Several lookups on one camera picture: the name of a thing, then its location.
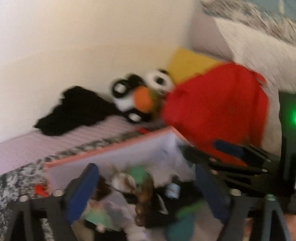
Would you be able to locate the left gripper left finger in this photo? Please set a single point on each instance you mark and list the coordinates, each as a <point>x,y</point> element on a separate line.
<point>60,209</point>

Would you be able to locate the panda plush toy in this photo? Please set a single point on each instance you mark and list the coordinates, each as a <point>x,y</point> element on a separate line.
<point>138,98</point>

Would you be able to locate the small green case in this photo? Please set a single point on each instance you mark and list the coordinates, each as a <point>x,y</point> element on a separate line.
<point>139,174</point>

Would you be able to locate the teal glasses case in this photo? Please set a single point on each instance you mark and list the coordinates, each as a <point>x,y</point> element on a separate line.
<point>183,226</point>

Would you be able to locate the pink bed sheet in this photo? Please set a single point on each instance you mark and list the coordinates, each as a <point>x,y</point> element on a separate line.
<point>30,147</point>

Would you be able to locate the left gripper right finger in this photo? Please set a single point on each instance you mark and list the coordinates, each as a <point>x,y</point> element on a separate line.
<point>232,208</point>

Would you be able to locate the yellow pillow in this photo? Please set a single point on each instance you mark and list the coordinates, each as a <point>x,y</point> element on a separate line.
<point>185,64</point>

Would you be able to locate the white patterned pillow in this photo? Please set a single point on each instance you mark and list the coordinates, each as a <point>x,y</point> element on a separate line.
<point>259,35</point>

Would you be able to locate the white round jar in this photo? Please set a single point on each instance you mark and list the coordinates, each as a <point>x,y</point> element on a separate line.
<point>124,183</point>

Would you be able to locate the pink cardboard box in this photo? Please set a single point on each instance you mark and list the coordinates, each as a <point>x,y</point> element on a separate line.
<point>157,151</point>

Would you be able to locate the red plastic cone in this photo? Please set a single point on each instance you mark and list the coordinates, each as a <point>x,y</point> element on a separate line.
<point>40,190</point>

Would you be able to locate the black clothing pile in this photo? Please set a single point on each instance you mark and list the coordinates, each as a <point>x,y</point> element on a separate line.
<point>77,107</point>

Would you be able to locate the red bag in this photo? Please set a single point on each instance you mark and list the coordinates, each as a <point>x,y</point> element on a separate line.
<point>225,103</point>

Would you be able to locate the small light blue can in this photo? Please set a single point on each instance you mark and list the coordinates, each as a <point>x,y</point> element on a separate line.
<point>172,191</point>

